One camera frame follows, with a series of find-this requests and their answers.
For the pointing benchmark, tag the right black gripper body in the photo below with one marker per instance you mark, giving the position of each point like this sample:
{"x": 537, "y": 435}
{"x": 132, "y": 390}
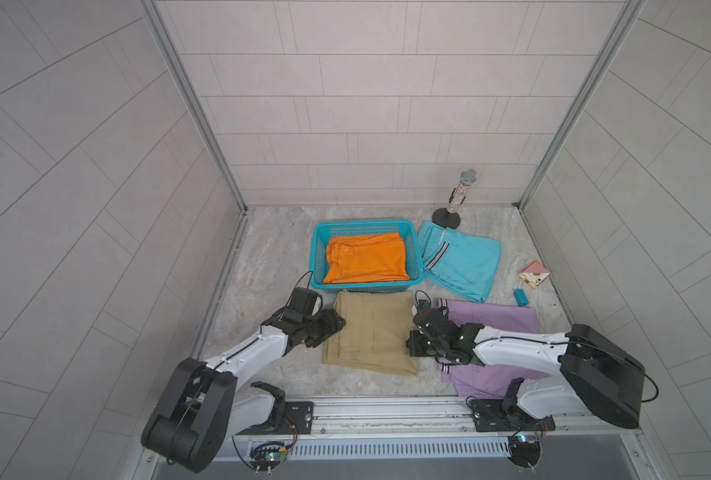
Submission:
{"x": 439, "y": 347}

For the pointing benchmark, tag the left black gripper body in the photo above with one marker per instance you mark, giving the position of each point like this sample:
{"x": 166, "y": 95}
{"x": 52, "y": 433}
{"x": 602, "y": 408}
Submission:
{"x": 305, "y": 326}

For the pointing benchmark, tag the khaki pants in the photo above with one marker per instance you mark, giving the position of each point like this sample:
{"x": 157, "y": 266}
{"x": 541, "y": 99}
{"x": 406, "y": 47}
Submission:
{"x": 375, "y": 335}

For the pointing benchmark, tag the orange pants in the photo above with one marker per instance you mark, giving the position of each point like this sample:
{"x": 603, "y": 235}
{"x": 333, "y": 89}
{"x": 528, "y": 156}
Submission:
{"x": 367, "y": 259}

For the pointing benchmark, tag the teal pants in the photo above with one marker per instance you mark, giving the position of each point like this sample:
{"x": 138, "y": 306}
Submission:
{"x": 463, "y": 264}

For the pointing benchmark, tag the teal plastic basket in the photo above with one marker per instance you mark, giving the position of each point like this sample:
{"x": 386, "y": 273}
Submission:
{"x": 324, "y": 232}

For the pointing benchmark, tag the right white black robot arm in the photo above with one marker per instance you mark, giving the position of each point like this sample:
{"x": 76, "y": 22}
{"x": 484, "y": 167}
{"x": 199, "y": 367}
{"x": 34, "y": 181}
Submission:
{"x": 540, "y": 375}

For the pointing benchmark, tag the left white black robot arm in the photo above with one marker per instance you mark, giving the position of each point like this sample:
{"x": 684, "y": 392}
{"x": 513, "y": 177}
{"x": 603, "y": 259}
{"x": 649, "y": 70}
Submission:
{"x": 222, "y": 377}

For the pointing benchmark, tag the small teal block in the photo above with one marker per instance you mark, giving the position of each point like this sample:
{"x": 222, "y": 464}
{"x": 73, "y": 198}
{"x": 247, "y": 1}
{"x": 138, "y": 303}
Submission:
{"x": 521, "y": 298}

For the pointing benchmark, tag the small pink house box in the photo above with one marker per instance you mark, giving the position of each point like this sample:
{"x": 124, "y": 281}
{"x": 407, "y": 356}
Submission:
{"x": 535, "y": 274}

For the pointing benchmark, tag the glitter microphone on stand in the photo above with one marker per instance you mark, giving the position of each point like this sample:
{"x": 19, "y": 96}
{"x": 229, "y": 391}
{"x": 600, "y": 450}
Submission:
{"x": 448, "y": 217}

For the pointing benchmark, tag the right circuit board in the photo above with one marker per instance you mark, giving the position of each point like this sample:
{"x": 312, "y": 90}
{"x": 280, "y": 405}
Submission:
{"x": 524, "y": 453}

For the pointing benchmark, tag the left green circuit board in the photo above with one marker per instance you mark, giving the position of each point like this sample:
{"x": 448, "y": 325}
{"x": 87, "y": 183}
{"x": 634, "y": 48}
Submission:
{"x": 266, "y": 457}

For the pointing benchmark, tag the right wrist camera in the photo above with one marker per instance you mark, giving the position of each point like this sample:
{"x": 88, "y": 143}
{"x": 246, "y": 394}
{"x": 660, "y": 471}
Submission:
{"x": 423, "y": 314}

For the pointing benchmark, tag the aluminium front rail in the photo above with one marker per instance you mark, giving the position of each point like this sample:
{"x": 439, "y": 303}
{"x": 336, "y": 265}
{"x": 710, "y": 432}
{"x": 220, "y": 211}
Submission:
{"x": 334, "y": 417}

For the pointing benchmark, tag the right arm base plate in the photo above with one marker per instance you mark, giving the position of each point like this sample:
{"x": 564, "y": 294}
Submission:
{"x": 489, "y": 415}

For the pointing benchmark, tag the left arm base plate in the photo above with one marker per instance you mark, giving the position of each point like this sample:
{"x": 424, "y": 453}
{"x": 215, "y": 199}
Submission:
{"x": 297, "y": 417}

